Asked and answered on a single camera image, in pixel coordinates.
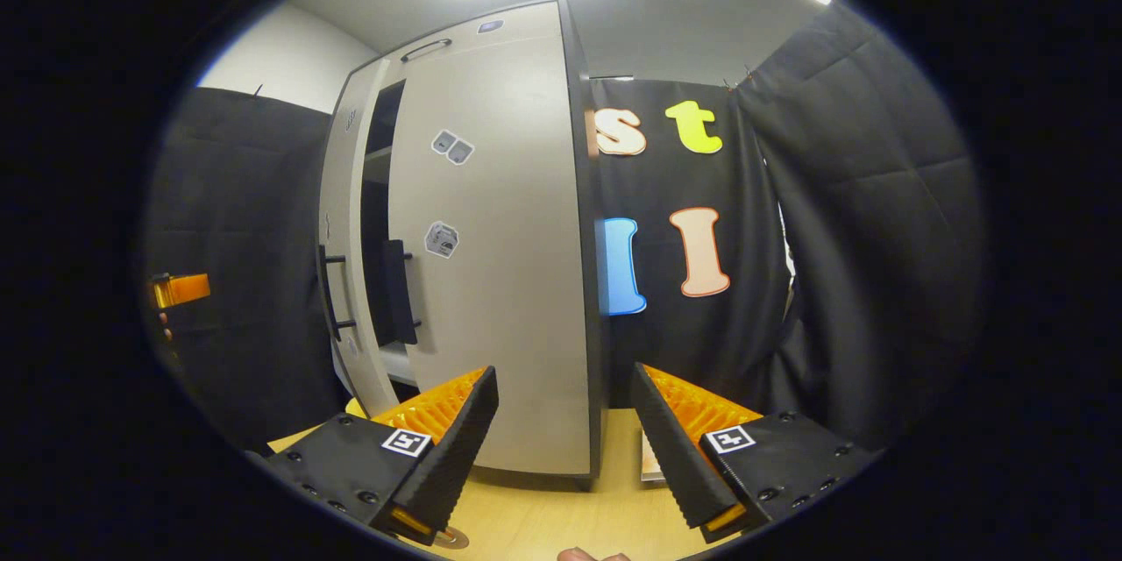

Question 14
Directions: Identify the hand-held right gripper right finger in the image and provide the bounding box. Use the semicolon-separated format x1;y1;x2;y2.
631;361;877;544

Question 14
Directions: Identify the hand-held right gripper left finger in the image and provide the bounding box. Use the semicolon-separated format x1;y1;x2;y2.
263;366;501;547

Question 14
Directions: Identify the grey cabinet door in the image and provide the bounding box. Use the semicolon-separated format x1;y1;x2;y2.
386;35;593;476
317;57;404;417

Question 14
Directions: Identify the grey and black cabinet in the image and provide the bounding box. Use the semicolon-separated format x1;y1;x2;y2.
317;0;610;492

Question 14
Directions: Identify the stack of light booklets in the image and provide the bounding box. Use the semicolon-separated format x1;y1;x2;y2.
640;430;671;485

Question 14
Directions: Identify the black left door handle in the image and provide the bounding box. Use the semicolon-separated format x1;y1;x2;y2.
317;244;359;343

